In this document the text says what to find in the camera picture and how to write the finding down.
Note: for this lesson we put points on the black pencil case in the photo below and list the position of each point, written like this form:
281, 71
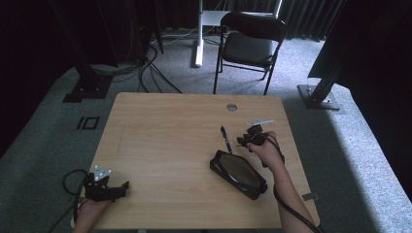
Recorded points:
238, 173

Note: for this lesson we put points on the black metal stand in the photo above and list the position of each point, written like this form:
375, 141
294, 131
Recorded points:
85, 64
324, 81

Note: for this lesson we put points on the grey tape piece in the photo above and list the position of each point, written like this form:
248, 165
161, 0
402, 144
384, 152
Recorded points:
311, 196

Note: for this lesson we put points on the black folding chair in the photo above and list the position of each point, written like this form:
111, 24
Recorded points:
249, 48

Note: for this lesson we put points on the grey round table grommet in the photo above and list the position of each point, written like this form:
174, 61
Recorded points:
231, 107

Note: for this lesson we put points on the blue pen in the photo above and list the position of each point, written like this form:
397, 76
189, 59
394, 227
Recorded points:
226, 139

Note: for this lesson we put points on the person's right hand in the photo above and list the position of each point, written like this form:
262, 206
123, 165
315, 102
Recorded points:
267, 152

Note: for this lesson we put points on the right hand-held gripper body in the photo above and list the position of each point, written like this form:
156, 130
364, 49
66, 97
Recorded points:
257, 136

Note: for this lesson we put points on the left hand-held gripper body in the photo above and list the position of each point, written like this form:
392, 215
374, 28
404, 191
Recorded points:
98, 187

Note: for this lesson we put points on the person's left hand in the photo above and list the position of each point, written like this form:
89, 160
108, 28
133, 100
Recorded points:
92, 210

